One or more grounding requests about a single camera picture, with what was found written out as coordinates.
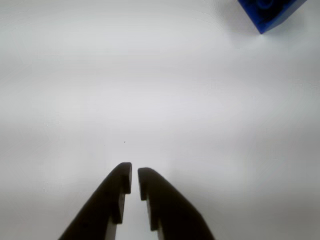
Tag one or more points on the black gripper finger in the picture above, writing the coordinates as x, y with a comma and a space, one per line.
175, 207
100, 207

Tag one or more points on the blue lego brick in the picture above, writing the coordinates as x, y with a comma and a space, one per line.
267, 12

